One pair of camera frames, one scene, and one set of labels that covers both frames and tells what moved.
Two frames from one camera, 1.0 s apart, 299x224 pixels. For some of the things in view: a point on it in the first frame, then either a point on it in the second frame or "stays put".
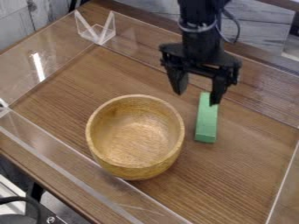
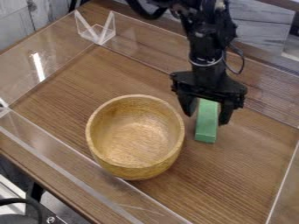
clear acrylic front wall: (51, 185) stays put
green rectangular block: (207, 121) stays put
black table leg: (36, 192) stays put
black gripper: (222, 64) -> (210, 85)
